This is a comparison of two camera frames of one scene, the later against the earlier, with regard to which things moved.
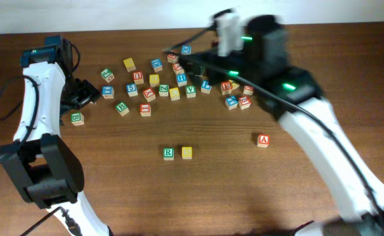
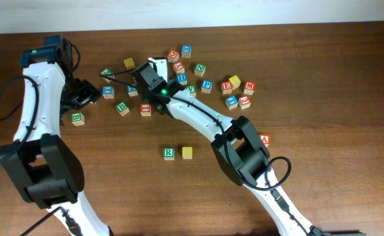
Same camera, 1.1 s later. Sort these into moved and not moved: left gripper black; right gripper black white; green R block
Moved: right gripper black white
Not moved: left gripper black; green R block
